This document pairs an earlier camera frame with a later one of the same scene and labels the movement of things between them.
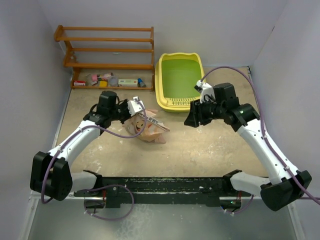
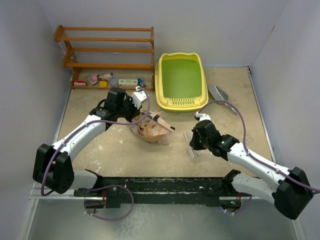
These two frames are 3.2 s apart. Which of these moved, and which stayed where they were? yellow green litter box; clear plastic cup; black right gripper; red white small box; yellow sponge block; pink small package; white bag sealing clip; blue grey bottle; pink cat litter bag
Moved: pink cat litter bag; black right gripper; white bag sealing clip
Stayed: red white small box; pink small package; yellow sponge block; clear plastic cup; yellow green litter box; blue grey bottle
